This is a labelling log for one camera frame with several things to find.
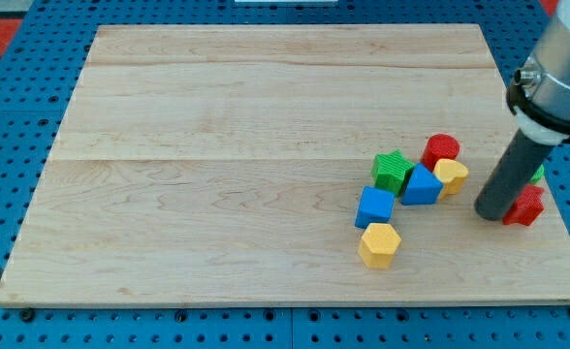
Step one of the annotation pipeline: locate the yellow hexagon block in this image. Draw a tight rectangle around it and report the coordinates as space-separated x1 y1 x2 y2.
358 223 401 270

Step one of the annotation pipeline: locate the blue triangle block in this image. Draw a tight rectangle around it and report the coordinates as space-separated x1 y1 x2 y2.
401 163 443 206

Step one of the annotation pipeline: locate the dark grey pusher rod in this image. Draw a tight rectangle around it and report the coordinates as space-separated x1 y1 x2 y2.
474 130 554 221

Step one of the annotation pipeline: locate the red star block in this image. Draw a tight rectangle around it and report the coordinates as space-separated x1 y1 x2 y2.
501 184 545 226

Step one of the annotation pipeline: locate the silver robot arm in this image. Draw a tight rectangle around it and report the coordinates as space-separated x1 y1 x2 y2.
506 0 570 145

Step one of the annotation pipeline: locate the green cylinder block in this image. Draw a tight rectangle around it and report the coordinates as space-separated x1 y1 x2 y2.
529 165 545 185

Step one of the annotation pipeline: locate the yellow heart block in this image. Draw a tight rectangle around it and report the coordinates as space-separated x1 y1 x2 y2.
433 159 469 200

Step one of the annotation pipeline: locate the wooden board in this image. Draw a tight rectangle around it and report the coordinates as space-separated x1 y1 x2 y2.
0 24 570 309

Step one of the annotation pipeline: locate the blue cube block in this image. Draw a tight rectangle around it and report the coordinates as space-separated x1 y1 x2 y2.
354 186 396 229

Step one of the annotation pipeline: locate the green star block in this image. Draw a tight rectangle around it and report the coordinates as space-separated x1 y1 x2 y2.
371 150 415 197

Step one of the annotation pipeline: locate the red cylinder block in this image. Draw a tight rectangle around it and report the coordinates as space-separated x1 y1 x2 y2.
420 134 460 171

